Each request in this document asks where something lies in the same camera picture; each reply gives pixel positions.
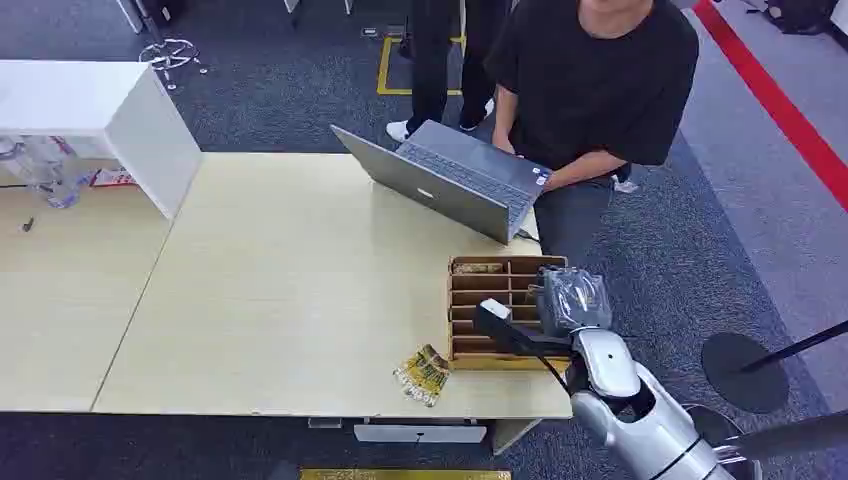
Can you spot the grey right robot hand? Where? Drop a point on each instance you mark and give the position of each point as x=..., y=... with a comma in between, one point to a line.
x=573, y=301

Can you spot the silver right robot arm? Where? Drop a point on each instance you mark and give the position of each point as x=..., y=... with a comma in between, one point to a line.
x=636, y=411

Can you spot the wooden card box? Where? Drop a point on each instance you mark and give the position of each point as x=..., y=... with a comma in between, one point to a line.
x=487, y=298

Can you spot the yellow card with print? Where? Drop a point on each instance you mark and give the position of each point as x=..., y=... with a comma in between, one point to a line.
x=477, y=268

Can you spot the grey laptop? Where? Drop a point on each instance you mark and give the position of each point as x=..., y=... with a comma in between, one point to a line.
x=457, y=182

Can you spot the yellow printed card stack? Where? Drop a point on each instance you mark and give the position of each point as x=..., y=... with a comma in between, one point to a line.
x=424, y=376

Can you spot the black round stand base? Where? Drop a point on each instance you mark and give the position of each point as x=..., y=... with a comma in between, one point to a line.
x=742, y=381

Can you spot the white desk drawer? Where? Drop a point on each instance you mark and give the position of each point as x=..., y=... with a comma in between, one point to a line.
x=417, y=434

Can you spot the seated person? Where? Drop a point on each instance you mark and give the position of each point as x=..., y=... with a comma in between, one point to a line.
x=590, y=79

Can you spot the black stand pole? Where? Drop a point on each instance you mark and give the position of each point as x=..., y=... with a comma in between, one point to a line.
x=802, y=344

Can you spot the standing person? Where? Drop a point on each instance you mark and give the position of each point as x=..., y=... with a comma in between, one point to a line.
x=437, y=60

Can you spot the black bag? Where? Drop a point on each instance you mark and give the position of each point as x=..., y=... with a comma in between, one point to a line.
x=802, y=14

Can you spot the chrome chair base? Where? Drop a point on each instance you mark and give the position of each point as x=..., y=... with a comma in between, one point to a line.
x=169, y=54

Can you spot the red and white packet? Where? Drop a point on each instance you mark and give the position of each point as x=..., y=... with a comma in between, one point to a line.
x=112, y=178

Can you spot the white shelf unit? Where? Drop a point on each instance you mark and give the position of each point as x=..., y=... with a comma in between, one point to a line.
x=119, y=112

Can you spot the clear plastic bottle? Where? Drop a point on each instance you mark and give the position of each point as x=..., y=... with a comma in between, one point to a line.
x=46, y=172

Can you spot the small black clip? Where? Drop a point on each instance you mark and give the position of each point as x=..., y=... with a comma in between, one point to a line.
x=28, y=224

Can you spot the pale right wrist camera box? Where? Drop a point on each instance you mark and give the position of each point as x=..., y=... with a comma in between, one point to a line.
x=493, y=312

